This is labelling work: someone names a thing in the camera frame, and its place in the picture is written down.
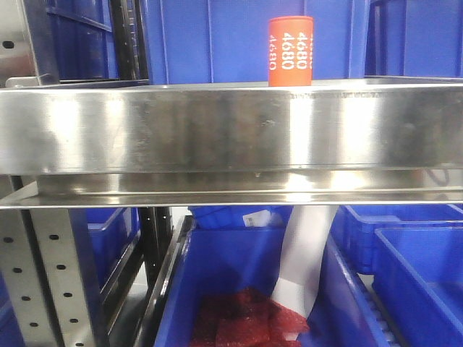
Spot orange cylindrical capacitor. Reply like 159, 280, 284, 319
268, 16, 314, 87

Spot stainless steel shelf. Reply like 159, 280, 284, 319
1, 77, 462, 209

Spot blue bin lower centre rear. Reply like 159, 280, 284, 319
188, 205, 293, 229

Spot blue bin with red bags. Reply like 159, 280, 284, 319
154, 228, 388, 346

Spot white paper strip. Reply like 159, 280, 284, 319
271, 205, 339, 318

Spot large blue bin centre upper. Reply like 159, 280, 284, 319
142, 1, 370, 85

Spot blue bin lower right rear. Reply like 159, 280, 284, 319
330, 204, 462, 275

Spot blue bin lower left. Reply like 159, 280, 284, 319
86, 207, 140, 288

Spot red mesh bags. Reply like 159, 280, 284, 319
189, 287, 310, 346

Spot black rack upright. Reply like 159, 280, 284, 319
109, 0, 148, 80

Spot blue bin upper left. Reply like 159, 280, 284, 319
46, 0, 119, 80

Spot blue bin lower right front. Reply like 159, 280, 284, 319
373, 227, 462, 346

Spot blue bin upper right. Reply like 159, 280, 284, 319
365, 1, 462, 78

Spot perforated steel shelf post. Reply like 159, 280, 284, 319
1, 207, 109, 346

